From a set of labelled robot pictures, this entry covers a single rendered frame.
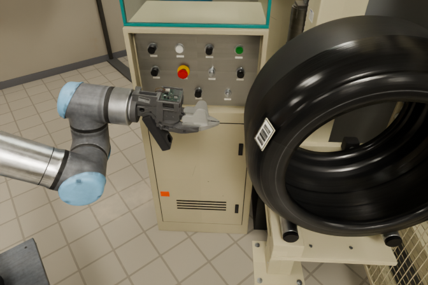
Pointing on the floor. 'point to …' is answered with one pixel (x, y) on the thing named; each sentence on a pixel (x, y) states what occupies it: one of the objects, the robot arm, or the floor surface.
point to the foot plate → (258, 254)
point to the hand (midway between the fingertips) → (214, 125)
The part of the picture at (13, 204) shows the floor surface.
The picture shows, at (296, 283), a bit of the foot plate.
